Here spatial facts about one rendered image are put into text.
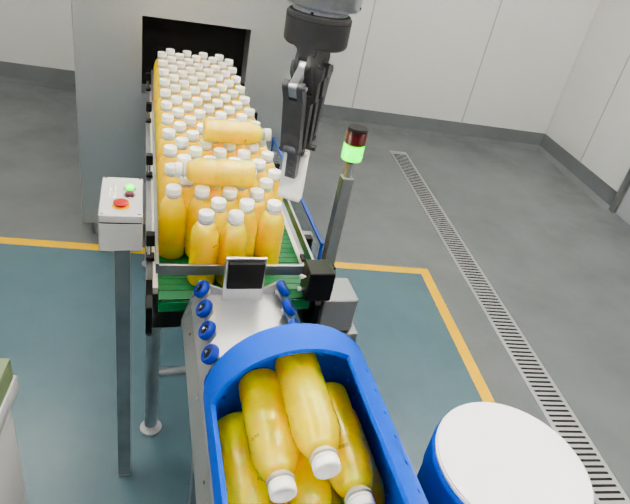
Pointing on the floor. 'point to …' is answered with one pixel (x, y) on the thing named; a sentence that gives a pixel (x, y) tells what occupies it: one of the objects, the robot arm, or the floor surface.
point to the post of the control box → (123, 357)
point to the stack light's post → (337, 218)
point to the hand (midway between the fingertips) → (293, 173)
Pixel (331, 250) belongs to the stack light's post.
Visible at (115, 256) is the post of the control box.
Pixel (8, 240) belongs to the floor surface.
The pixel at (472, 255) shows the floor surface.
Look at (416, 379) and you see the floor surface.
